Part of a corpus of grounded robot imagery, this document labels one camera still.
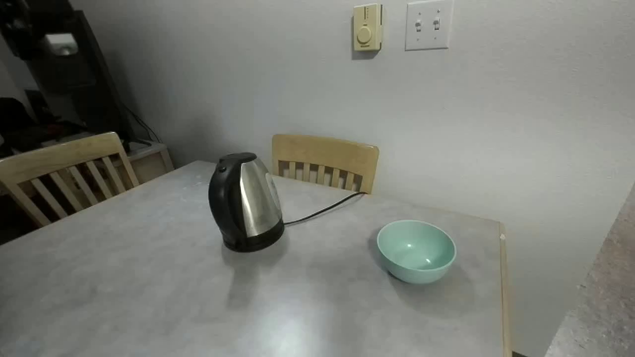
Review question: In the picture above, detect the stainless steel black kettle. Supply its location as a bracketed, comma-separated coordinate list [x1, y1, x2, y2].
[208, 152, 283, 251]

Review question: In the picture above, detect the wooden chair behind table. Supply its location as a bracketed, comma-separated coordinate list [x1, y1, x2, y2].
[272, 132, 379, 193]

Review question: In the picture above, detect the mint green bowl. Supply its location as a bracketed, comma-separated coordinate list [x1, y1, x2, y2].
[375, 219, 458, 283]

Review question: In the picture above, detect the wooden chair at left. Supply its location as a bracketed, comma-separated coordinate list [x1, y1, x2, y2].
[0, 130, 139, 225]

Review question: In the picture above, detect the dark shelf unit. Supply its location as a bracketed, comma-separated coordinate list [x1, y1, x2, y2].
[0, 0, 131, 146]

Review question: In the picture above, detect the grey speckled countertop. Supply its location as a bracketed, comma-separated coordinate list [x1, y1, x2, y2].
[545, 187, 635, 357]

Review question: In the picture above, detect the black kettle power cord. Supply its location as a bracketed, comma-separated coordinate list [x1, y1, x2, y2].
[281, 189, 367, 225]

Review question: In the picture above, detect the beige wall thermostat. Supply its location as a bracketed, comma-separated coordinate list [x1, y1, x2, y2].
[353, 3, 383, 51]

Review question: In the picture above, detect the white double light switch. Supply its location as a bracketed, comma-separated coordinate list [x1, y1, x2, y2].
[404, 0, 452, 51]

